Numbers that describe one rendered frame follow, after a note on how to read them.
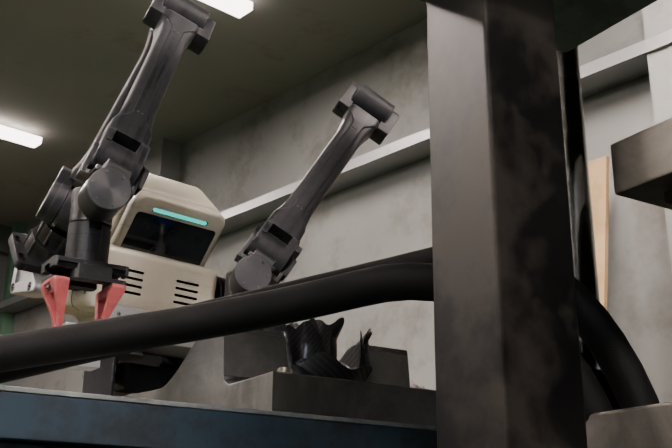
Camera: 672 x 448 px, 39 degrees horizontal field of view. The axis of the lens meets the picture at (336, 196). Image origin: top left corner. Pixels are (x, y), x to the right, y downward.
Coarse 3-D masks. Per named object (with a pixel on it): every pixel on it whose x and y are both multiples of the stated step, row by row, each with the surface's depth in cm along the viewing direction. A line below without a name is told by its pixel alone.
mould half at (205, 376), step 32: (192, 352) 116; (224, 352) 109; (256, 352) 111; (384, 352) 121; (192, 384) 114; (224, 384) 107; (256, 384) 100; (288, 384) 98; (320, 384) 100; (352, 384) 102; (384, 384) 104; (352, 416) 101; (384, 416) 103; (416, 416) 105
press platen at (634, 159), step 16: (656, 128) 83; (624, 144) 86; (640, 144) 84; (656, 144) 82; (624, 160) 85; (640, 160) 84; (656, 160) 82; (624, 176) 85; (640, 176) 83; (656, 176) 82; (624, 192) 85; (640, 192) 85; (656, 192) 85
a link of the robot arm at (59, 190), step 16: (176, 0) 159; (192, 16) 159; (208, 16) 161; (144, 48) 166; (128, 80) 164; (112, 112) 164; (80, 160) 165; (64, 176) 163; (48, 192) 164; (64, 192) 162; (48, 208) 161
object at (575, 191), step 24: (576, 48) 91; (576, 72) 90; (576, 96) 89; (576, 120) 87; (576, 144) 86; (576, 168) 86; (576, 192) 85; (576, 216) 84; (576, 240) 83; (576, 264) 82; (600, 384) 77
